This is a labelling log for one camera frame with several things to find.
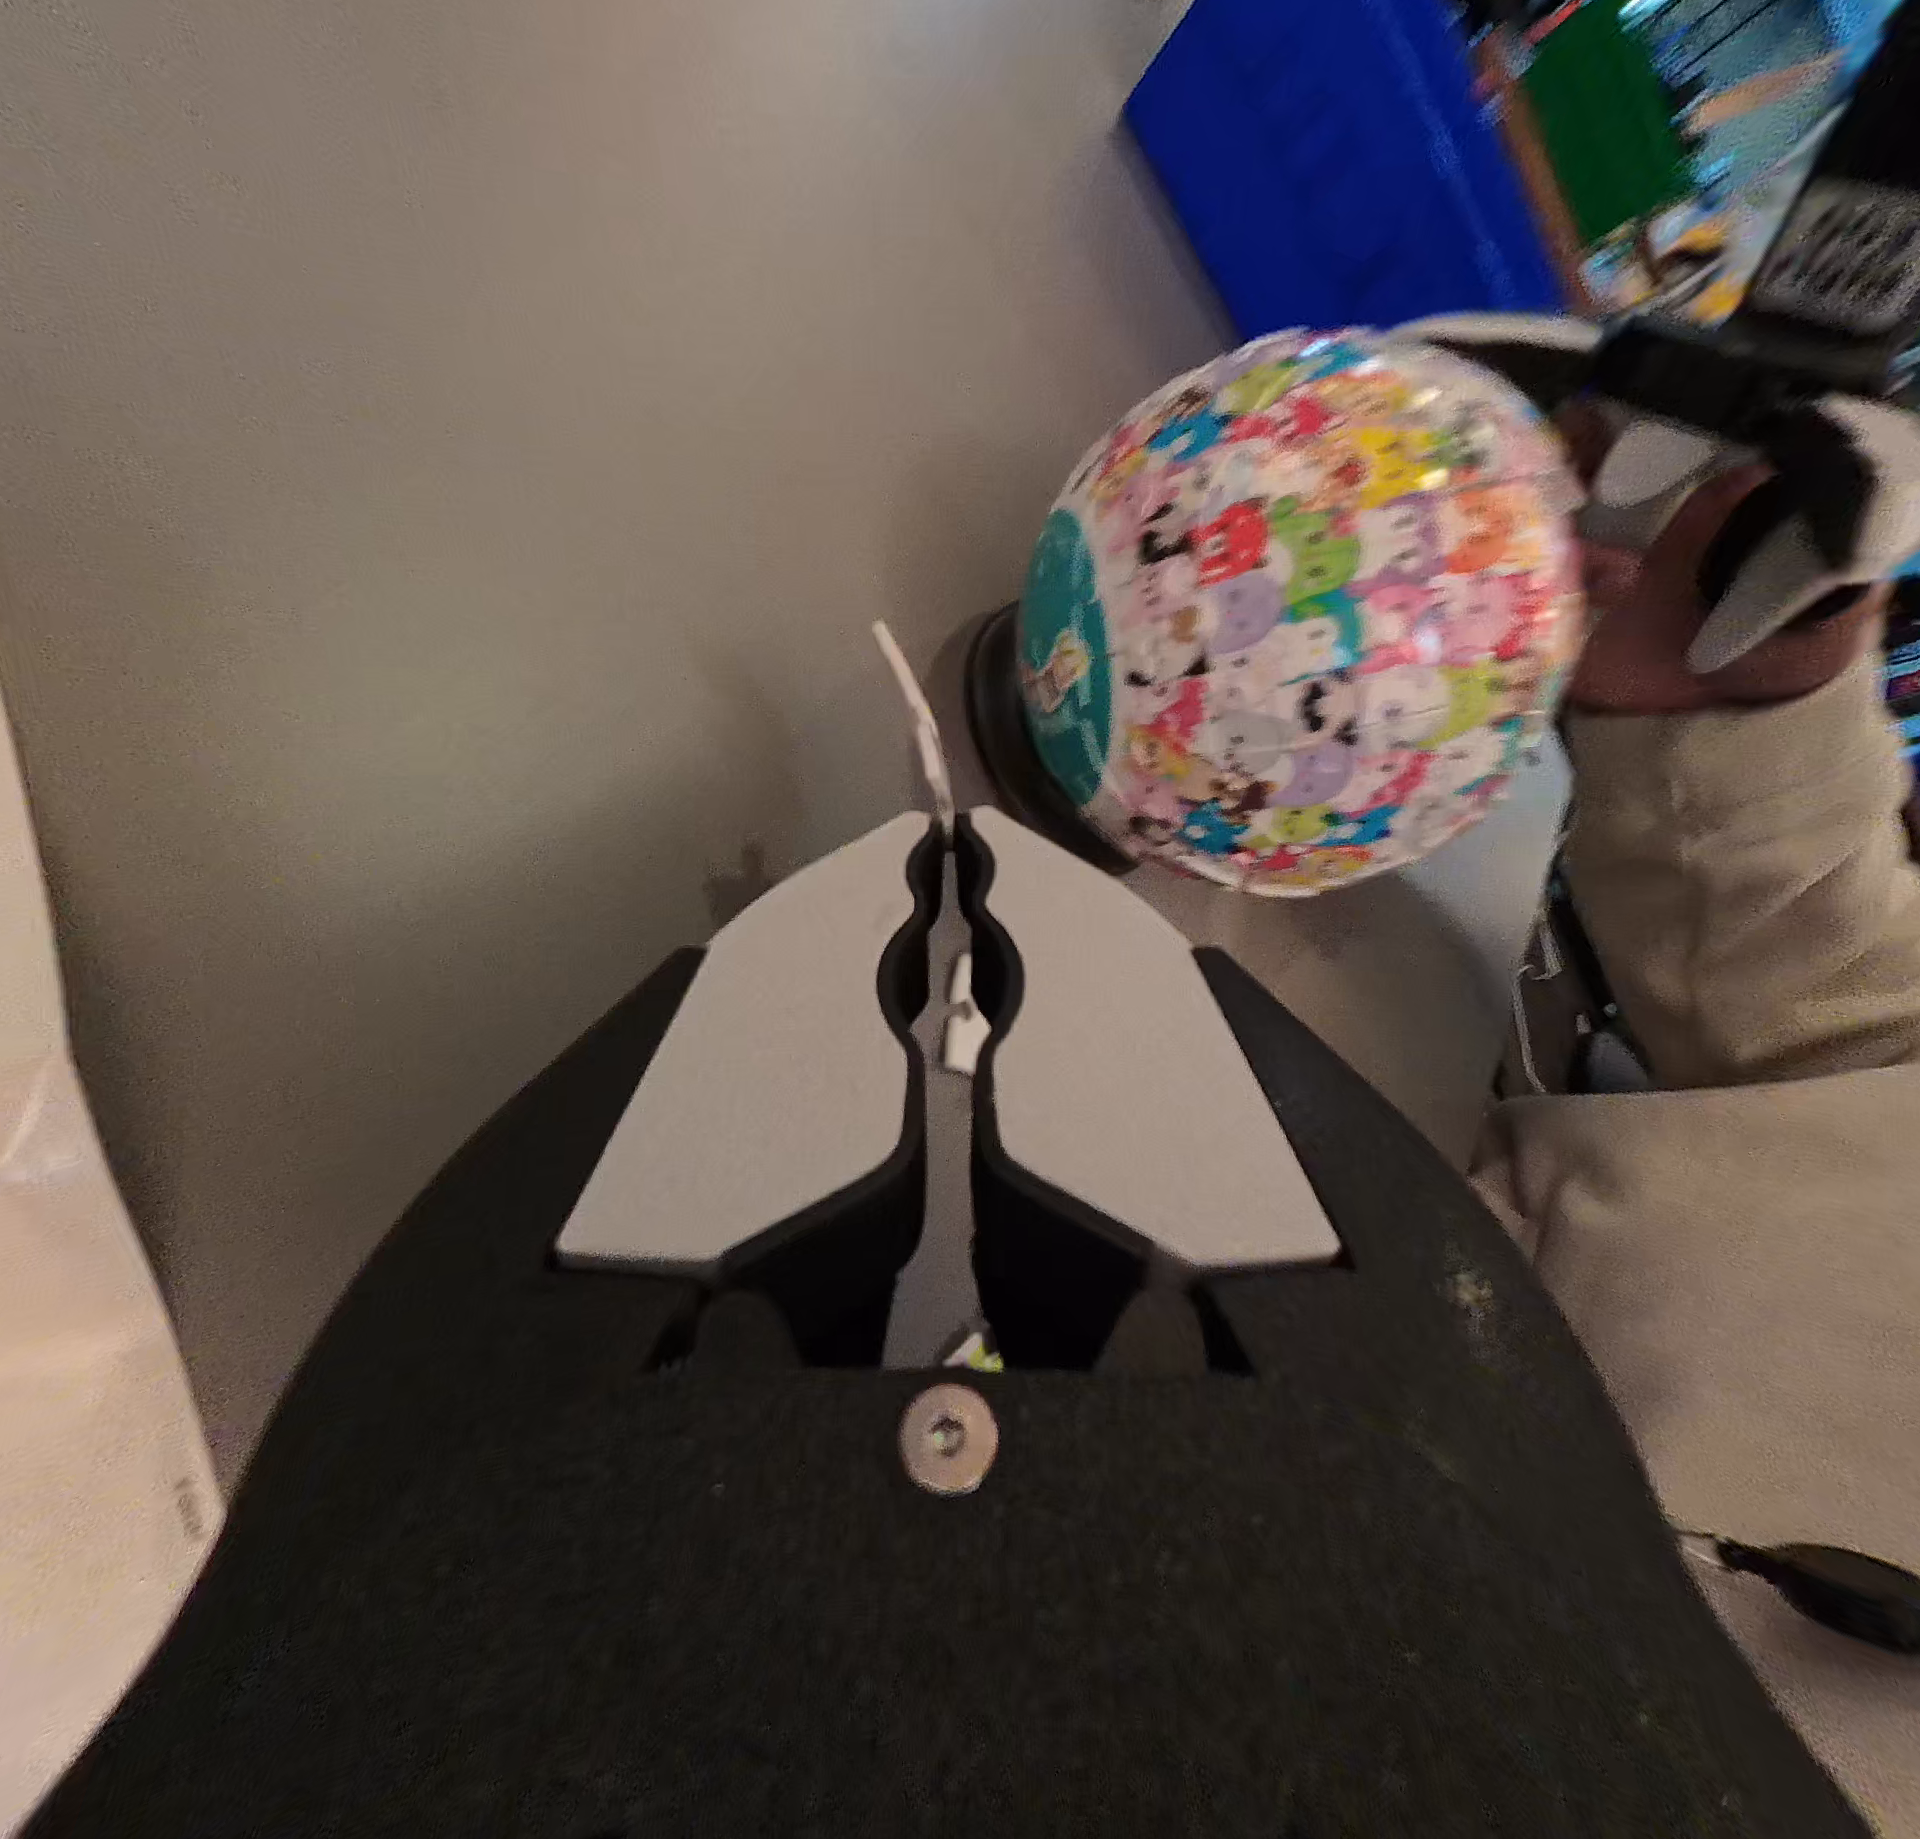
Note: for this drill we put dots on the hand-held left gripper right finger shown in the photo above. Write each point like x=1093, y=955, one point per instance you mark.
x=1154, y=1091

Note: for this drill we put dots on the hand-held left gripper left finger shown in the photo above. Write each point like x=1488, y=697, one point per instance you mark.
x=735, y=1091

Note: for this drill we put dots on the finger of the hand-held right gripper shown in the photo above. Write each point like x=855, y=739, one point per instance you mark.
x=1642, y=483
x=1515, y=337

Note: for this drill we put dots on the colourful puzzle ball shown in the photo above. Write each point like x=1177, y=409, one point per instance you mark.
x=1304, y=625

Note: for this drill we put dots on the pale puzzle piece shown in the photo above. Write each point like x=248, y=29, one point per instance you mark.
x=919, y=737

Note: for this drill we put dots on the black ball stand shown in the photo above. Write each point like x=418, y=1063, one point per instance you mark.
x=998, y=715

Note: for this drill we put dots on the person's right hand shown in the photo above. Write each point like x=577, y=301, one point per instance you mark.
x=1634, y=641

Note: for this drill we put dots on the green plastic bin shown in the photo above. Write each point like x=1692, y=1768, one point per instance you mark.
x=1605, y=115

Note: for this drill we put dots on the blue plastic bin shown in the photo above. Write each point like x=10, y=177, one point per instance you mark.
x=1321, y=145

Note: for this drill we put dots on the printed instruction sheet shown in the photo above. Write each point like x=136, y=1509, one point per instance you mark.
x=75, y=1271

